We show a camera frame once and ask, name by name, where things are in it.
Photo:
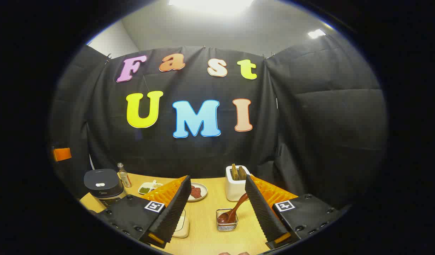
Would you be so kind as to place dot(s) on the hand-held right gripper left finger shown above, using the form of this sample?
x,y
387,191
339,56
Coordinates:
x,y
175,209

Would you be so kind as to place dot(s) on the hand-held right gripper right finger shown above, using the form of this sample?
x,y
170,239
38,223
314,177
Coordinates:
x,y
263,212

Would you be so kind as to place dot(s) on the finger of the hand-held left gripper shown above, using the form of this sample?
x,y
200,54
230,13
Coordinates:
x,y
62,154

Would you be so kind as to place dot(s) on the dark wooden spoon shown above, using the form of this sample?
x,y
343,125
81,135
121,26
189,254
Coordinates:
x,y
238,207

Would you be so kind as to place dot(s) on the dark grey rice cooker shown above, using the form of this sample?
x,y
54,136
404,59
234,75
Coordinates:
x,y
100,179

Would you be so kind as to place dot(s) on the brown meat piece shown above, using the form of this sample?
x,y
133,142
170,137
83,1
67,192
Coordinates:
x,y
198,193
193,188

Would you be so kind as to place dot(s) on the white round plate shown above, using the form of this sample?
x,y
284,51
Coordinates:
x,y
203,187

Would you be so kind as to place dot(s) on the green mung beans pile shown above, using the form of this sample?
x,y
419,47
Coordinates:
x,y
144,190

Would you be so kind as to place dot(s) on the white divided dish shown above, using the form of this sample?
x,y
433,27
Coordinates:
x,y
147,185

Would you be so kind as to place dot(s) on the white toaster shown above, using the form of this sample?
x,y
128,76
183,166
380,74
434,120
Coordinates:
x,y
235,189

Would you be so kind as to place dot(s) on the brown toast slice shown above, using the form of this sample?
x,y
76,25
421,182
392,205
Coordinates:
x,y
234,171
242,173

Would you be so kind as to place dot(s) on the small glass bottle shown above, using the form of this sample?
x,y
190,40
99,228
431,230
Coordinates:
x,y
124,179

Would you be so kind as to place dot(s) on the black backdrop cloth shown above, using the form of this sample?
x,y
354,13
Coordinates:
x,y
309,124

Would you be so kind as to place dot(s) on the ceiling light panel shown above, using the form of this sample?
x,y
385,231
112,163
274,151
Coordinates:
x,y
210,4

